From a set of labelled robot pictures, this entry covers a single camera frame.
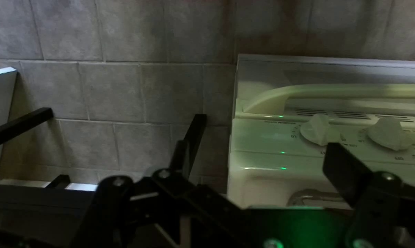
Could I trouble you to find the white gas stove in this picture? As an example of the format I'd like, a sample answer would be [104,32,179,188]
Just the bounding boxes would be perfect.
[226,53,415,207]

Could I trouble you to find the white stove knob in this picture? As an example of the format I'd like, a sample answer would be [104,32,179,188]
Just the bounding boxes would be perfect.
[366,116,410,151]
[299,112,340,145]

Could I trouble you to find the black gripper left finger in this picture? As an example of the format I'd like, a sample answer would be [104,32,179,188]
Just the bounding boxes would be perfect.
[152,114,243,223]

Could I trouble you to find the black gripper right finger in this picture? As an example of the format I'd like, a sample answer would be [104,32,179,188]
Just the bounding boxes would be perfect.
[322,143,415,239]

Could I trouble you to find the black metal stand bar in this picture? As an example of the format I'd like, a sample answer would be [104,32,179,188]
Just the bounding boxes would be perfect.
[0,107,53,144]

